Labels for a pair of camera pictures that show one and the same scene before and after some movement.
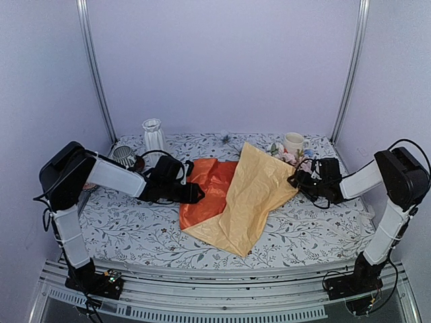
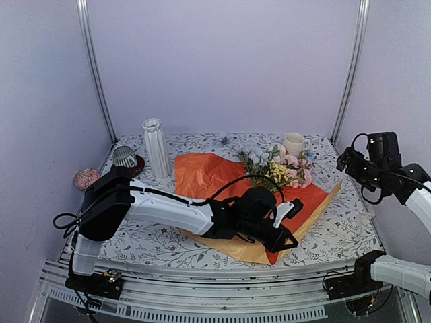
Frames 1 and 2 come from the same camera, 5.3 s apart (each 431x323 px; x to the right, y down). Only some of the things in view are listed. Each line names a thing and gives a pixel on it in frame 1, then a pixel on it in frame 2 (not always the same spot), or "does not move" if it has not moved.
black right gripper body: x=313 y=190 to x=372 y=177
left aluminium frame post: x=83 y=18 does not move
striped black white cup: x=124 y=155 does not move
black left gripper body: x=172 y=195 to x=250 y=230
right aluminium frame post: x=364 y=9 does not move
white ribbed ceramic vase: x=153 y=140 does not move
